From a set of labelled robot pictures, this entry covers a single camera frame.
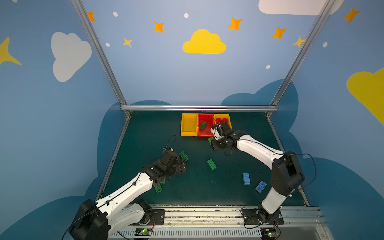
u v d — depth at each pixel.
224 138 0.77
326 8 0.70
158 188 0.82
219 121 1.11
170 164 0.63
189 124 1.17
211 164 0.93
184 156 0.96
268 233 0.72
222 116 1.11
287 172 0.47
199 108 1.17
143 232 0.70
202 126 1.11
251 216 0.75
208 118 1.08
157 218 0.74
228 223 0.74
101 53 0.85
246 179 0.86
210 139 0.90
